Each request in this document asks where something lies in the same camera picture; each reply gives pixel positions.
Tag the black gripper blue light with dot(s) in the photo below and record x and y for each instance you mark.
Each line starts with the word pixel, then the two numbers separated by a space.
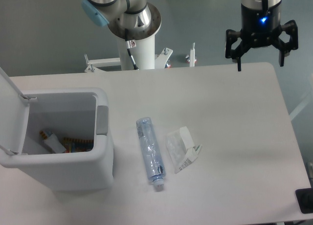
pixel 260 27

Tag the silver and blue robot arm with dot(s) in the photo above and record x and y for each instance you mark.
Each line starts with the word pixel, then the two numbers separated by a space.
pixel 136 22

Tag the white open trash can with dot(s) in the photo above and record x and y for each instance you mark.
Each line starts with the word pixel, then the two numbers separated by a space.
pixel 59 137

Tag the black object at table corner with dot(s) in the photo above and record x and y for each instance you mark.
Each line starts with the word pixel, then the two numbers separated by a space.
pixel 305 200

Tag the crushed clear plastic bottle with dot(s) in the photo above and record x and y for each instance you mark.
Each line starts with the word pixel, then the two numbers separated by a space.
pixel 154 165

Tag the orange striped wrapper in bin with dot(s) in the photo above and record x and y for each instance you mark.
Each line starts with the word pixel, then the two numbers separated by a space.
pixel 74 145

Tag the white tube in bin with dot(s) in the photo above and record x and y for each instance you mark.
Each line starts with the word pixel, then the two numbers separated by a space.
pixel 51 140

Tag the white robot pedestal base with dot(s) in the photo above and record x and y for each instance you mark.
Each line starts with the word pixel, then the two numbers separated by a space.
pixel 133 54

